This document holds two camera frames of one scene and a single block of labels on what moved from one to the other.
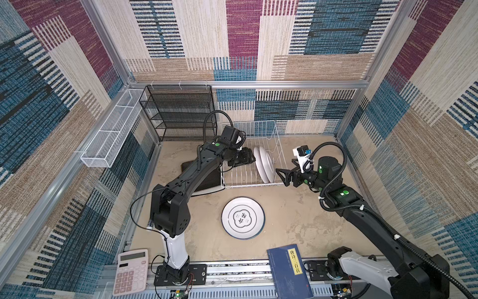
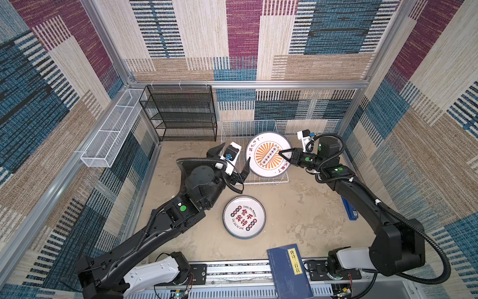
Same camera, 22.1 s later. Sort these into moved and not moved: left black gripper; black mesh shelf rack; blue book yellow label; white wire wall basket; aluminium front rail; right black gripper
Moved: left black gripper; right black gripper
Not moved: blue book yellow label; black mesh shelf rack; aluminium front rail; white wire wall basket
